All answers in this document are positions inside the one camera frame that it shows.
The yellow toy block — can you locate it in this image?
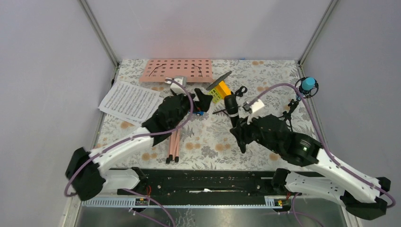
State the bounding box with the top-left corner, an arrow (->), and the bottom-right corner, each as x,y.
217,81 -> 232,98

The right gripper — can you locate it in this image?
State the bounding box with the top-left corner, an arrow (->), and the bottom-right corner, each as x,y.
229,110 -> 280,153

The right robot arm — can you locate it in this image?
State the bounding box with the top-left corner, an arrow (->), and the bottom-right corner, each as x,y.
229,114 -> 391,220

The black small tripod stand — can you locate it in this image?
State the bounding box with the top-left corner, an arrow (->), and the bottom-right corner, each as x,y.
212,86 -> 248,116

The pink music stand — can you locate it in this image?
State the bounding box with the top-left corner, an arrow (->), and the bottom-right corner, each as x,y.
139,59 -> 214,164

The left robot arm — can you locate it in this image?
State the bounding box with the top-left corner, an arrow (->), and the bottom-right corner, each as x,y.
65,88 -> 213,201

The blue toy car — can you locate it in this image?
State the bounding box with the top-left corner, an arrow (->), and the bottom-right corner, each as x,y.
192,109 -> 204,116

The blue microphone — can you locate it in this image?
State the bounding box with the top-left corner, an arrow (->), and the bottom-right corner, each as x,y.
279,77 -> 319,130

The black microphone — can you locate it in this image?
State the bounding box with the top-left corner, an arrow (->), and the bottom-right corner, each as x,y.
224,94 -> 239,128

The white slotted cable duct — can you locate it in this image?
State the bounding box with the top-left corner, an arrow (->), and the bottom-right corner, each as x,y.
81,195 -> 284,210

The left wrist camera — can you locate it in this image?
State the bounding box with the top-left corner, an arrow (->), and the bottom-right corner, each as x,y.
165,76 -> 187,95

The sheet music page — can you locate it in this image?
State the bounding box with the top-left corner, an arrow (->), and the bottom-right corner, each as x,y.
98,81 -> 161,121
122,97 -> 164,124

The green toy grid piece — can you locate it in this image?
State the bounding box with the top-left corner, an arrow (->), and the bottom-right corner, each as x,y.
208,87 -> 223,104

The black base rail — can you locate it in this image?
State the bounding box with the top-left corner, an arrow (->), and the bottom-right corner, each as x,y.
103,167 -> 303,206

